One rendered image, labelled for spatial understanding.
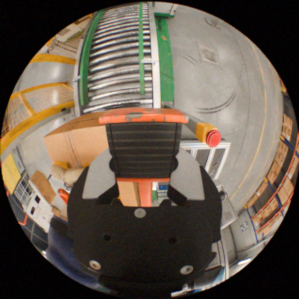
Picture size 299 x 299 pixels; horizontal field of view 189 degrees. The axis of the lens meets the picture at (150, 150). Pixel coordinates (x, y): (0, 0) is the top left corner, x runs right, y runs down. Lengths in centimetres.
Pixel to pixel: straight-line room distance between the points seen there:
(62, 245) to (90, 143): 34
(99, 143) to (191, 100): 130
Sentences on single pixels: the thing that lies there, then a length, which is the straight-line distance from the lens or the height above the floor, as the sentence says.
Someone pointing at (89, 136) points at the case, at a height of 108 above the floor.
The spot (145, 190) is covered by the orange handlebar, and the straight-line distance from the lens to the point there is 17.
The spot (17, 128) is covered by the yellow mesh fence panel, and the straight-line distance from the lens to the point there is 68.
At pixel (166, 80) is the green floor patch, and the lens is 137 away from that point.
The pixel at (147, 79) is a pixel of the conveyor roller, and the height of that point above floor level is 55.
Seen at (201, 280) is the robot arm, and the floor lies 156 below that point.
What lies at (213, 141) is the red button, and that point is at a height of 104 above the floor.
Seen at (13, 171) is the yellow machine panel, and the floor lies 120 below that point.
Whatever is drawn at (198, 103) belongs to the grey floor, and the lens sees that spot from 150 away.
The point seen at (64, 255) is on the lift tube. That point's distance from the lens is 36.
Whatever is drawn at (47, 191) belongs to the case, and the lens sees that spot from 237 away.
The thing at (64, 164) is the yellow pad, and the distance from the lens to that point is 44.
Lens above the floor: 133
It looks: 60 degrees down
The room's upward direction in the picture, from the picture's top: 178 degrees clockwise
